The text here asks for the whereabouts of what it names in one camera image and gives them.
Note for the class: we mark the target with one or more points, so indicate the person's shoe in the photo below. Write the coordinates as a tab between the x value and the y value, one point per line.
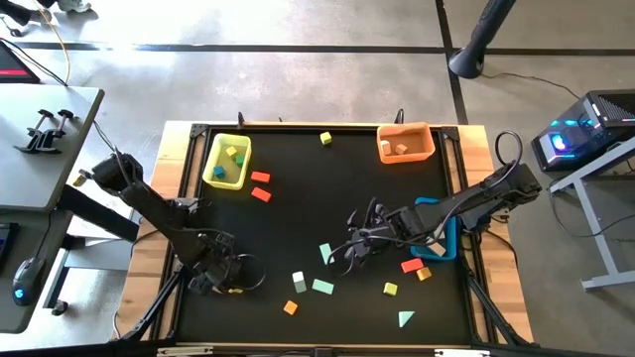
74	5

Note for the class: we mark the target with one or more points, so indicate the black laptop with red stripe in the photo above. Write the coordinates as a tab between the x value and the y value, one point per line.
15	64

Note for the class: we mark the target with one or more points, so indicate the small brass black knob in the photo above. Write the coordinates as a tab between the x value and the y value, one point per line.
79	179

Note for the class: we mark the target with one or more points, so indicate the computer tower with lights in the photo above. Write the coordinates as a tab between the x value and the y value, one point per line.
585	124

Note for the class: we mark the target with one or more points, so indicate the yellow cube block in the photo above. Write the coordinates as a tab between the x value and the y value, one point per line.
326	138

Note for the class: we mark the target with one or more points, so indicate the yellow plastic bin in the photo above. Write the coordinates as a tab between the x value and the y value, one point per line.
233	181

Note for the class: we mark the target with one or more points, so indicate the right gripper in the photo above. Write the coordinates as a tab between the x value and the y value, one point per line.
379	225

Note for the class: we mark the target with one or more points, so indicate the white and green block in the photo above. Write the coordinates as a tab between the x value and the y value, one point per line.
299	282

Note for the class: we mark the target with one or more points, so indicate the blue cube block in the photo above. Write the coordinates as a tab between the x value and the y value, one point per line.
219	172

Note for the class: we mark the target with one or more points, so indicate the dark grey desk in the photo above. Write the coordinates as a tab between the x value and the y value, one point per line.
49	238

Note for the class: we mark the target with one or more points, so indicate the black floor stand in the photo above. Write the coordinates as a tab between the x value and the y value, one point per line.
469	62

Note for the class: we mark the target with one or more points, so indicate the orange plastic bin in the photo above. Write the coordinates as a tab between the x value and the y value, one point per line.
417	139

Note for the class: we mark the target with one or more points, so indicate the yellow-green cube block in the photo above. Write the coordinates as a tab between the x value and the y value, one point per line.
390	289
231	151

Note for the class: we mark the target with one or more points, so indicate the green cube block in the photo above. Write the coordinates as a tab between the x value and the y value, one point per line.
239	160

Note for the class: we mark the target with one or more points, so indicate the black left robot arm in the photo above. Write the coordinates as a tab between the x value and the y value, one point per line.
159	213

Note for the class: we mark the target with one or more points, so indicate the grey table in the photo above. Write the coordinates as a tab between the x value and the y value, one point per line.
30	173

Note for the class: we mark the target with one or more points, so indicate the silver aluminium rail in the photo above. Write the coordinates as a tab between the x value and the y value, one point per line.
461	353
183	351

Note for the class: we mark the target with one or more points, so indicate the grey desk base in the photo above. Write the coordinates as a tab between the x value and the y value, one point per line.
99	255

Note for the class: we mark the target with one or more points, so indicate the black desk foot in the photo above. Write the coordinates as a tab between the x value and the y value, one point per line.
99	213

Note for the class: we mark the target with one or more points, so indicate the mint triangle block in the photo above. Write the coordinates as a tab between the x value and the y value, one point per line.
404	317

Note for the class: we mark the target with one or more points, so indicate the black keyboard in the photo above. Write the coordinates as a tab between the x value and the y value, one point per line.
6	248

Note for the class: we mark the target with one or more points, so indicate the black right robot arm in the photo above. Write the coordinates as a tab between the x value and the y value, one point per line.
471	201

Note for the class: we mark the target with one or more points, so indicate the salmon long block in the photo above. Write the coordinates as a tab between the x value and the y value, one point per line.
385	147

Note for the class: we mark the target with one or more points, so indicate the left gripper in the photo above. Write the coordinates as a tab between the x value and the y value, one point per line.
220	258

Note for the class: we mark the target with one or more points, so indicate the tan long block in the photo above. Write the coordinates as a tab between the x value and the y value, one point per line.
437	249

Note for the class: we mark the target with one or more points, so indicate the black computer mouse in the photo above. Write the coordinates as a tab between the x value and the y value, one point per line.
27	277

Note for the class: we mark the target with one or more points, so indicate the blue plastic bin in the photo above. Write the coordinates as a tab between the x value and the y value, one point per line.
451	243

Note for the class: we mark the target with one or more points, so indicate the black table clamp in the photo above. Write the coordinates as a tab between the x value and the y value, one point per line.
54	133
35	133

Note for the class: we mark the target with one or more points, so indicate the red long block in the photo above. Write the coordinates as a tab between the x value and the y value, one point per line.
412	266
260	177
261	195

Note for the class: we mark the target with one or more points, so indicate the light grey desk frame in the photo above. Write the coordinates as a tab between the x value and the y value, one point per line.
615	275

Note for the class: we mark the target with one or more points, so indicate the mint long block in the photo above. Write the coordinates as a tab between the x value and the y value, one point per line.
325	253
323	287

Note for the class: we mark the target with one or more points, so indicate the orange cube block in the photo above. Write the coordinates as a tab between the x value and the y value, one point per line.
291	308

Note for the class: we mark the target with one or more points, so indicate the orange-yellow block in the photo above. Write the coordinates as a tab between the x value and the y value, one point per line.
423	273

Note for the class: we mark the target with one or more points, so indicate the tan wooden block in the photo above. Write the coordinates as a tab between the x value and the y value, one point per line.
401	149

